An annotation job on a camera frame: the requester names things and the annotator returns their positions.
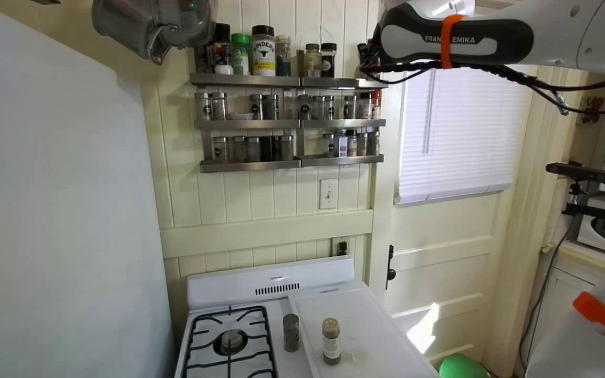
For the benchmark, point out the hanging steel pan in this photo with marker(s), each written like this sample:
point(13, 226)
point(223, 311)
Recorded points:
point(152, 27)

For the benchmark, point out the metal spice shelf rack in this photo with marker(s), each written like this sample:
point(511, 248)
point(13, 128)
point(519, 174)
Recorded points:
point(257, 122)

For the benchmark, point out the green object on floor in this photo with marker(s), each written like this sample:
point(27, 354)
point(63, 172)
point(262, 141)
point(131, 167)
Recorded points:
point(461, 365)

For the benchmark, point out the red lid spice jar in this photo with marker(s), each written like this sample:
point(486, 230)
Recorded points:
point(374, 103)

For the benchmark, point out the black stove grate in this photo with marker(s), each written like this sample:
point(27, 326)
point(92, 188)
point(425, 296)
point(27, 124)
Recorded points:
point(200, 357)

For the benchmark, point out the white window blind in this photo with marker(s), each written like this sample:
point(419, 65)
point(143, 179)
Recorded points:
point(461, 133)

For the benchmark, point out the grey jar on stove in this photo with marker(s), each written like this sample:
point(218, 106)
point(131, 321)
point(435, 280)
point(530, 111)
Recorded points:
point(290, 332)

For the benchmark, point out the stove burner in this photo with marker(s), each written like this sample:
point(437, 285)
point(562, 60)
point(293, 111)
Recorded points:
point(230, 343)

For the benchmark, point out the green lid spice bottle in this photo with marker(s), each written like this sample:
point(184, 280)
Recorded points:
point(240, 53)

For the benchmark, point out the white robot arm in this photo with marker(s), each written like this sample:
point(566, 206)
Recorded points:
point(535, 33)

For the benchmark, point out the white cutting board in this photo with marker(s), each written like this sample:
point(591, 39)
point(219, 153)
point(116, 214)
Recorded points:
point(371, 343)

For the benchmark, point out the white refrigerator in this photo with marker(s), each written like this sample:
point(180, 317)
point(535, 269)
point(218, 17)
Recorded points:
point(82, 290)

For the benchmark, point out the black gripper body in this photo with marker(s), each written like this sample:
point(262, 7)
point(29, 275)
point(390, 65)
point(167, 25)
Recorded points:
point(369, 60)

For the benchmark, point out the clear spice jar on board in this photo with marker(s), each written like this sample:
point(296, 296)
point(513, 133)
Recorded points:
point(331, 330)

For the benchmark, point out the white label spice container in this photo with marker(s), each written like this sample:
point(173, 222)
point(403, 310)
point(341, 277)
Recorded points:
point(264, 51)

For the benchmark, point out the white gas stove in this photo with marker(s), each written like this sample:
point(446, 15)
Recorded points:
point(270, 286)

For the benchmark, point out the black wall outlet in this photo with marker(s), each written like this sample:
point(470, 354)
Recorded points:
point(341, 248)

